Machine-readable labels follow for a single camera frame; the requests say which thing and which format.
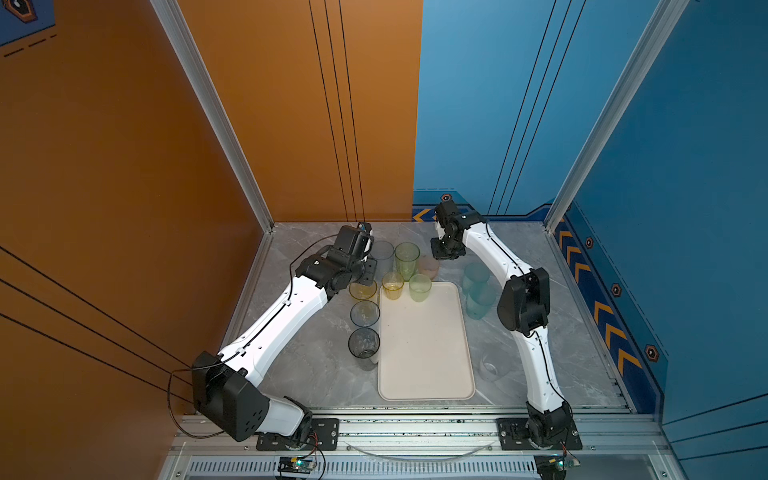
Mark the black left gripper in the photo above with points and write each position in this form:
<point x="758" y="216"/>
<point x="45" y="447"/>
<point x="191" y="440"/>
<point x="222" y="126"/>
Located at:
<point x="368" y="277"/>

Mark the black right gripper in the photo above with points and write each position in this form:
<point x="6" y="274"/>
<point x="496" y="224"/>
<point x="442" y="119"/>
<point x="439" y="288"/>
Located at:
<point x="438" y="255"/>

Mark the small pink glass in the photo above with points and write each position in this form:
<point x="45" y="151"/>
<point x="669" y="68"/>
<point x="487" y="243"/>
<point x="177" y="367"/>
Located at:
<point x="428" y="266"/>

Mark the small yellow glass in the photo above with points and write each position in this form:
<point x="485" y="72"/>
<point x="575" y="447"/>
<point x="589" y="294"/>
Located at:
<point x="392" y="285"/>

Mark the small green glass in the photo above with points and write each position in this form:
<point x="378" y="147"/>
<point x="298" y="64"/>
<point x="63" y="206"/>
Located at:
<point x="420" y="287"/>

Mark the teal glass front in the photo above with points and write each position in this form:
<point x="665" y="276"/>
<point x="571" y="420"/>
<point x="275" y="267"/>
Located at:
<point x="481" y="298"/>

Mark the teal glass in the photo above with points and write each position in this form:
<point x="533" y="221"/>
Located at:
<point x="481" y="298"/>
<point x="473" y="274"/>

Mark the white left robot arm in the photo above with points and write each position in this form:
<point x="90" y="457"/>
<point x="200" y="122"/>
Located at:
<point x="226" y="384"/>

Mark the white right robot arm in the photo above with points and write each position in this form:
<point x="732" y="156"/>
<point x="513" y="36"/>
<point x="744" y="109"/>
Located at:
<point x="523" y="309"/>

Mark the cream plastic tray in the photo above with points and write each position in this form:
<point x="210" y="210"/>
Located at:
<point x="424" y="353"/>

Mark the tall yellow glass front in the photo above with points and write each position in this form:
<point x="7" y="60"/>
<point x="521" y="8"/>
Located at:
<point x="363" y="292"/>

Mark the tall blue glass rear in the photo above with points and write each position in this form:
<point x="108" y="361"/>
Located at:
<point x="382" y="252"/>

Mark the tall blue glass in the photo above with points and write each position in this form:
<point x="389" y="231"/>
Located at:
<point x="382" y="252"/>
<point x="365" y="314"/>

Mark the tall green glass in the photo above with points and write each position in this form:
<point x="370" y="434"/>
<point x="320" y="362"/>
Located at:
<point x="407" y="255"/>

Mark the tall blue glass front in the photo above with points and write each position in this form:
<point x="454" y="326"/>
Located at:
<point x="365" y="314"/>

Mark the teal glass rear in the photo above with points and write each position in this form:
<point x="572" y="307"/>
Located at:
<point x="473" y="274"/>

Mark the tall dark grey glass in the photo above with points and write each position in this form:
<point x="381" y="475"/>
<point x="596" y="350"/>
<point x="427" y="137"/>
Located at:
<point x="364" y="345"/>

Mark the left circuit board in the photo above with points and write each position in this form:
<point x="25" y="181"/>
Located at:
<point x="296" y="467"/>

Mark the circuit board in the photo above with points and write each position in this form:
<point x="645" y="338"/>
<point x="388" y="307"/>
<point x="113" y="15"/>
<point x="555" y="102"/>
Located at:
<point x="296" y="467"/>
<point x="555" y="467"/>

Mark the right circuit board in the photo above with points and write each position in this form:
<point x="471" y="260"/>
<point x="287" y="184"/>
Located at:
<point x="555" y="467"/>

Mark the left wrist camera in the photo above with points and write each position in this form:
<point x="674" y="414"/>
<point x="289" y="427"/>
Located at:
<point x="365" y="228"/>

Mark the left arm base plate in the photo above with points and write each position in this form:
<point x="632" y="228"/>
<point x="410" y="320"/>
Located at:
<point x="323" y="433"/>

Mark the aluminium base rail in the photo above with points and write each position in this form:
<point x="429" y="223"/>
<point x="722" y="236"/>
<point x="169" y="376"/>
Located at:
<point x="431" y="444"/>

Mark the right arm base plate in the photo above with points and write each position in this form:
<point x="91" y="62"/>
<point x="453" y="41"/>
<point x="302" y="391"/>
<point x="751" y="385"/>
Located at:
<point x="516" y="434"/>

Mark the aluminium corner post right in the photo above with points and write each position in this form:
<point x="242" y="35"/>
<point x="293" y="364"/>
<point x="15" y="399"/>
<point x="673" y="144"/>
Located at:
<point x="655" y="35"/>

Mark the aluminium corner post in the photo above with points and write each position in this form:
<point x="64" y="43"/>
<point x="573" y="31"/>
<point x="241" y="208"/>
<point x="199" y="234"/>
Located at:
<point x="176" y="29"/>
<point x="655" y="35"/>

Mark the aluminium corner post left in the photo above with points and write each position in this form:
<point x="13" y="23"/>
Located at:
<point x="176" y="29"/>

